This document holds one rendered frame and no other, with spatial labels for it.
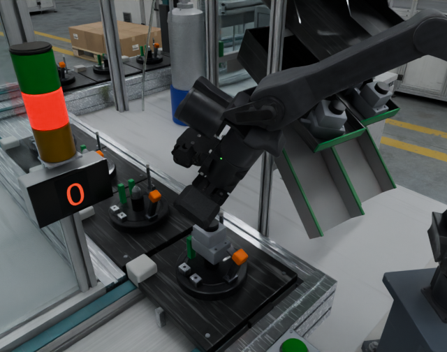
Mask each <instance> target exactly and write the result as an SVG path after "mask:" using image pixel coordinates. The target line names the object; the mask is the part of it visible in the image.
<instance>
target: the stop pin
mask: <svg viewBox="0 0 447 352"><path fill-rule="evenodd" d="M155 314H156V323H157V325H158V326H159V327H160V328H162V327H163V326H165V325H166V319H165V312H164V310H163V309H162V308H161V307H158V308H157V309H155Z"/></svg>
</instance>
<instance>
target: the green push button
mask: <svg viewBox="0 0 447 352"><path fill-rule="evenodd" d="M282 352H307V347H306V345H305V343H304V342H302V341H301V340H299V339H296V338H290V339H287V340H286V341H285V342H284V343H283V346H282Z"/></svg>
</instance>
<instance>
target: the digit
mask: <svg viewBox="0 0 447 352"><path fill-rule="evenodd" d="M54 184H55V186H56V190H57V194H58V197H59V202H60V204H61V209H62V212H63V215H66V214H68V213H70V212H73V211H75V210H78V209H80V208H81V207H84V206H86V205H88V204H91V203H93V200H92V197H91V191H90V188H89V182H88V179H87V173H86V170H84V171H82V172H80V173H77V174H74V175H71V176H69V177H66V178H64V179H61V180H59V181H56V182H55V183H54Z"/></svg>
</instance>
